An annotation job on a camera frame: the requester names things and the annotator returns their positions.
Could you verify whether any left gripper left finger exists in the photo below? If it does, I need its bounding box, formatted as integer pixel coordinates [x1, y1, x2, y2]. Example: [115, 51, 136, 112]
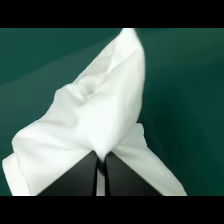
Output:
[38, 150, 99, 197]

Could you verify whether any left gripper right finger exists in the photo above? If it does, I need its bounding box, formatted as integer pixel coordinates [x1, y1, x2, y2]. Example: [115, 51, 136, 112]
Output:
[104, 151, 163, 197]

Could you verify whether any white shirt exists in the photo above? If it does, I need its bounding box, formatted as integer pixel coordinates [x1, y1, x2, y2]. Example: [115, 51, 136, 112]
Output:
[1, 28, 188, 197]

